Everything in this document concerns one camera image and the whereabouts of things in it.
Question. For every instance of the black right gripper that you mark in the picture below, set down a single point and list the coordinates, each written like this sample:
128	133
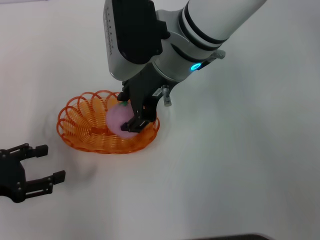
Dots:
143	90

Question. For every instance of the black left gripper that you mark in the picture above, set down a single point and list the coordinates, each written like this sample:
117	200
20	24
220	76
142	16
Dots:
12	177

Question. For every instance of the pink toy peach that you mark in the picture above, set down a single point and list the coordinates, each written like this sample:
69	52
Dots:
118	118

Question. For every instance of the orange woven plastic basket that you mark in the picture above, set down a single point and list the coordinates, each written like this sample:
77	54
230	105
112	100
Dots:
85	125

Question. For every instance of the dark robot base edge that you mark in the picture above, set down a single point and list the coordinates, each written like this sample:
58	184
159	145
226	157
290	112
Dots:
232	237

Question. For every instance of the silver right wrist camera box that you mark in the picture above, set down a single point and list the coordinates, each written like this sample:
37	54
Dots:
135	32

